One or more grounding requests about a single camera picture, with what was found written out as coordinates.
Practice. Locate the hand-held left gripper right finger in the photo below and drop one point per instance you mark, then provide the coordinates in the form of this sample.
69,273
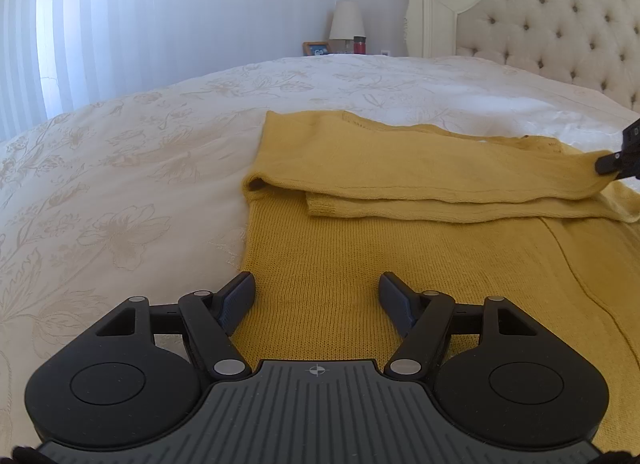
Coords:
400,301

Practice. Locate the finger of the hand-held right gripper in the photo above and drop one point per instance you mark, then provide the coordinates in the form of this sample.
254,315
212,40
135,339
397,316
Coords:
611,163

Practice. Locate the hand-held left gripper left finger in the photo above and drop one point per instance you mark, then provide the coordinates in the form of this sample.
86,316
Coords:
235,301

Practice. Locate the yellow knit sweater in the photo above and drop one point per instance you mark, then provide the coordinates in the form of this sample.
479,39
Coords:
350,254

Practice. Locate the white floral bedspread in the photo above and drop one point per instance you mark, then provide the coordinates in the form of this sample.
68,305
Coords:
125,184

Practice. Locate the cream tufted headboard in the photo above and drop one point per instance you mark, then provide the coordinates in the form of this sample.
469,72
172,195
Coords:
550,9

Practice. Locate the red bottle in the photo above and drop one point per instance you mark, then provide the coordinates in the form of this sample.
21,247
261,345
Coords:
359,45

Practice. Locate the white table lamp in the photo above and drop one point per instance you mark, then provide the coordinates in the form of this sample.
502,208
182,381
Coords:
346,22

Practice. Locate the white sheer curtain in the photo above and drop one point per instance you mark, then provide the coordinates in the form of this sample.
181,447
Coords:
110,19

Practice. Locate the wooden picture frame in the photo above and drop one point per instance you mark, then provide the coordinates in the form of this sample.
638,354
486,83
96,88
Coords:
316,49

